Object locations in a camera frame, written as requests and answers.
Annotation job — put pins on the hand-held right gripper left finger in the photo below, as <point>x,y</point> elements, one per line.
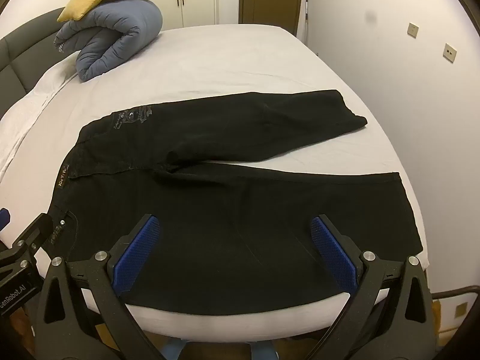
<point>137,255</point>

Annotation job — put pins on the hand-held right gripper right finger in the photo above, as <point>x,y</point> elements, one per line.
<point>332,255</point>

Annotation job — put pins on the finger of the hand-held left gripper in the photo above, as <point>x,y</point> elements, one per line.
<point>3,218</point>
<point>35,232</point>

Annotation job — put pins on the black pants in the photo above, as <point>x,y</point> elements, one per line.
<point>225,202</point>

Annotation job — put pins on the grey padded headboard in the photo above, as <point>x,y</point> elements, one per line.
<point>22,60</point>

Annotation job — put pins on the folded blue duvet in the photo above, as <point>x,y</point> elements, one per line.
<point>112,33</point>

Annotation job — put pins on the bed with white sheet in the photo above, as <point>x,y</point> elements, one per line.
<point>232,63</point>

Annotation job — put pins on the thin pole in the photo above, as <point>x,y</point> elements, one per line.
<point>307,18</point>

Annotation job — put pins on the brown door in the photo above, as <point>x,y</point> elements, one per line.
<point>272,0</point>

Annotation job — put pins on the gold wall socket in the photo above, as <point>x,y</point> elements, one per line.
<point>461,309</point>

